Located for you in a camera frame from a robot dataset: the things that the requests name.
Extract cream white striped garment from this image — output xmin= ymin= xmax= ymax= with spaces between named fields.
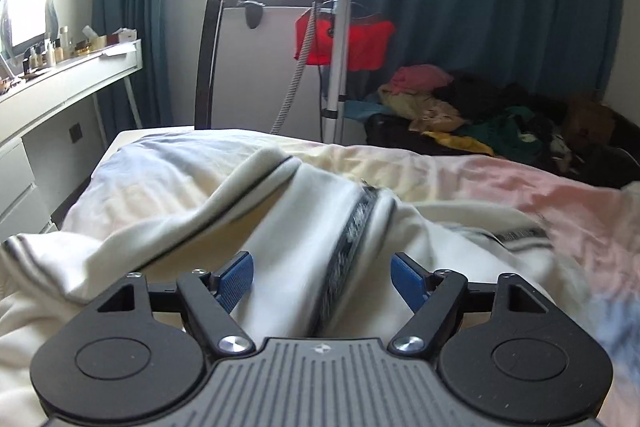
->
xmin=1 ymin=148 xmax=590 ymax=426

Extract pile of mixed clothes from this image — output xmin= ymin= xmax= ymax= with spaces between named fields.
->
xmin=345 ymin=65 xmax=639 ymax=188

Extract pastel multicolour bed sheet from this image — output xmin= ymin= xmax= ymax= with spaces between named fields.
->
xmin=63 ymin=128 xmax=639 ymax=426

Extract white desk with drawers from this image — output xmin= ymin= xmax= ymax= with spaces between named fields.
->
xmin=1 ymin=40 xmax=143 ymax=239

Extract red garment on hanger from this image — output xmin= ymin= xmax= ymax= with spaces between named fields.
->
xmin=307 ymin=12 xmax=395 ymax=72

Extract cosmetics bottles on desk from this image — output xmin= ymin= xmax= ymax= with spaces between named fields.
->
xmin=22 ymin=26 xmax=138 ymax=76

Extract teal curtain left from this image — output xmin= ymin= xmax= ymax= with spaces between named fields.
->
xmin=91 ymin=0 xmax=174 ymax=143

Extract dark wooden chair frame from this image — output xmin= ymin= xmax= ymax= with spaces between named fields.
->
xmin=194 ymin=0 xmax=224 ymax=130

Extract garment steamer pole with hose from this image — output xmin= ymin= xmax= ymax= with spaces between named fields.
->
xmin=270 ymin=0 xmax=352 ymax=144

